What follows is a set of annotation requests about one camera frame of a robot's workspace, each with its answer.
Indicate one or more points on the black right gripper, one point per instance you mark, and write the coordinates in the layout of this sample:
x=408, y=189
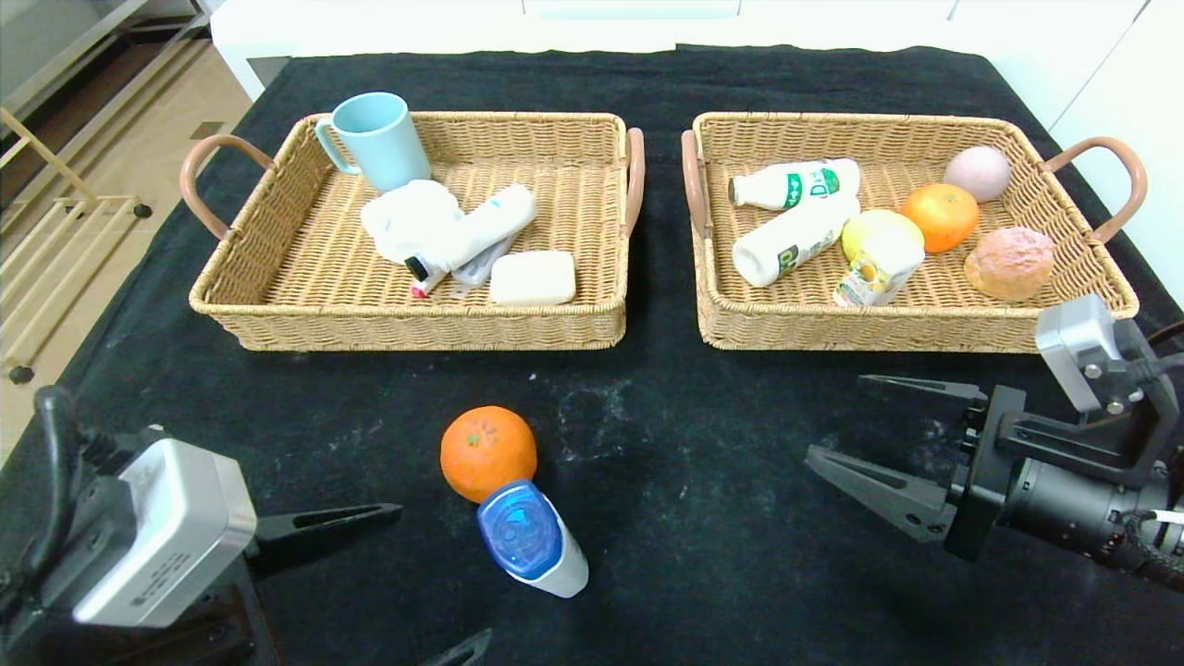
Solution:
x=982, y=472

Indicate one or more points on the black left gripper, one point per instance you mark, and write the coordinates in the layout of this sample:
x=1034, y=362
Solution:
x=222, y=629

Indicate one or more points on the white tube with blue cap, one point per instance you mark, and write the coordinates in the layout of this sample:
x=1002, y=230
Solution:
x=518, y=532

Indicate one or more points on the orange with stem mark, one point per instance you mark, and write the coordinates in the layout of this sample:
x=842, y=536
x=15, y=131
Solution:
x=488, y=449

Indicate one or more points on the yellow lemon drink carton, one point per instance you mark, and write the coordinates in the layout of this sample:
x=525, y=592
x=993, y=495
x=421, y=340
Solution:
x=879, y=273

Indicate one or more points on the yellow lemon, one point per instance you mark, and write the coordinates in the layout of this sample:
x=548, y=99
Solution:
x=865, y=227

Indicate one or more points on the white milk bottle green label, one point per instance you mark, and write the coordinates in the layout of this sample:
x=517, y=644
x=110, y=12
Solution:
x=814, y=231

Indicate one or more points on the white shoe brush bottle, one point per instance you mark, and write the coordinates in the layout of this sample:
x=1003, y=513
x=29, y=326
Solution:
x=481, y=227

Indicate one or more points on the wicker basket with food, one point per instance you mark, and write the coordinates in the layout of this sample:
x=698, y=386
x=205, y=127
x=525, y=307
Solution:
x=786, y=314

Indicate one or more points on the wicker basket with toiletries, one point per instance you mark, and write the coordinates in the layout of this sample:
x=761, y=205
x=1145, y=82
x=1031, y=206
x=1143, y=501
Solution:
x=573, y=148

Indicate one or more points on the brown bread roll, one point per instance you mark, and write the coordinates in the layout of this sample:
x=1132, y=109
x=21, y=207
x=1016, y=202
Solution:
x=1008, y=265

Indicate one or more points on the orange with smooth skin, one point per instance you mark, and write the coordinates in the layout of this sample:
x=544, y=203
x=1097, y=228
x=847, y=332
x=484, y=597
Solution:
x=943, y=218

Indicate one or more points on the pale pink egg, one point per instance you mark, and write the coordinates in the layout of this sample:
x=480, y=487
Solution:
x=976, y=174

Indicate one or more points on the white AD drink bottle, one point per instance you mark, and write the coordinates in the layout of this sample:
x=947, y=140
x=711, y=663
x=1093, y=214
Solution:
x=768, y=190

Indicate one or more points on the clear toothbrush case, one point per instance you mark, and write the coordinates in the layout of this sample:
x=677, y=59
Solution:
x=481, y=271

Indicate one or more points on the white soap bar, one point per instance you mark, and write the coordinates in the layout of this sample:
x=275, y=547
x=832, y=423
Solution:
x=532, y=278

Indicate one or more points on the white round dish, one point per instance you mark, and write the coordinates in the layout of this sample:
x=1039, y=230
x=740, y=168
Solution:
x=398, y=217

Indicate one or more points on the light blue mug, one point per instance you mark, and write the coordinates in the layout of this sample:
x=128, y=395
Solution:
x=381, y=136

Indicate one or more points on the brass floor socket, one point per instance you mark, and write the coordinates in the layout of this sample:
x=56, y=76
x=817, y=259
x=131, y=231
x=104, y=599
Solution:
x=207, y=130

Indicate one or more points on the light wooden rolling rack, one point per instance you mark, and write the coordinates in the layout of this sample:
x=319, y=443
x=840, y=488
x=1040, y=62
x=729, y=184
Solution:
x=48, y=154

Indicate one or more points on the white low table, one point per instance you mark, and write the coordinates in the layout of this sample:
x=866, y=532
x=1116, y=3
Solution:
x=462, y=37

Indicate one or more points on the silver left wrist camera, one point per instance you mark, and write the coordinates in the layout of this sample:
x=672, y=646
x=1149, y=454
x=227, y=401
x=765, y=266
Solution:
x=176, y=536

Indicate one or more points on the grey metal shelf frame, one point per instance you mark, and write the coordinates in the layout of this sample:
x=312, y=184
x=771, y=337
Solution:
x=92, y=51

